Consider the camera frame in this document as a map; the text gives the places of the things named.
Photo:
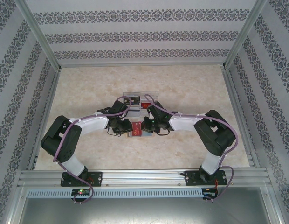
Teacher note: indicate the red VIP card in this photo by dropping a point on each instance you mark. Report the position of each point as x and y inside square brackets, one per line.
[137, 129]

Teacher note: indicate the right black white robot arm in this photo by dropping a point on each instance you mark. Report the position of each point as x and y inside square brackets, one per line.
[184, 123]

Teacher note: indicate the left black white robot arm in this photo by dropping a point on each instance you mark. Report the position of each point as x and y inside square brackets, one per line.
[91, 126]

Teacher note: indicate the silver grey card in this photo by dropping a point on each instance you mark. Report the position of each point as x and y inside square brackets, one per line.
[134, 112]

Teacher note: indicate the red card pack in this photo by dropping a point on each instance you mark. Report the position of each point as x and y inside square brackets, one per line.
[144, 105]

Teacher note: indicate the black card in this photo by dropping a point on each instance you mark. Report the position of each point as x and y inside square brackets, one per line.
[135, 100]

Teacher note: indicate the clear acrylic organizer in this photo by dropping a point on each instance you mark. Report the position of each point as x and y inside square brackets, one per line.
[137, 94]

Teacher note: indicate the grey metal sheet tray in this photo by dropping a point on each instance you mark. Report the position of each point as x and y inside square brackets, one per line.
[144, 210]

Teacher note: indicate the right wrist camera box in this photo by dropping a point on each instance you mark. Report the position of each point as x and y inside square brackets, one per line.
[158, 109]

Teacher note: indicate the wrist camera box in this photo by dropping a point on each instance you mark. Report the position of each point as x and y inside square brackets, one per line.
[158, 109]
[120, 107]

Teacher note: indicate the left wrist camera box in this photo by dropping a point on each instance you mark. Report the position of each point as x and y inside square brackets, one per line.
[120, 107]

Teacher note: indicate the aluminium mounting rail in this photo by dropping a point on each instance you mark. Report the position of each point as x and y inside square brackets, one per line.
[144, 177]

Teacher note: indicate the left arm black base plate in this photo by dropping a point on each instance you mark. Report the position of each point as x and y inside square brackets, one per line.
[98, 179]

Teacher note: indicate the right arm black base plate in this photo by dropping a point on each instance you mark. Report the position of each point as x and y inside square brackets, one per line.
[191, 178]

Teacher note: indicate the aluminium side rail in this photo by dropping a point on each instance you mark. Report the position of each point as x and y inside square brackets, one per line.
[233, 93]
[50, 98]

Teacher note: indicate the aluminium frame post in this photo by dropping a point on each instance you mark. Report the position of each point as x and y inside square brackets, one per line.
[39, 32]
[245, 32]

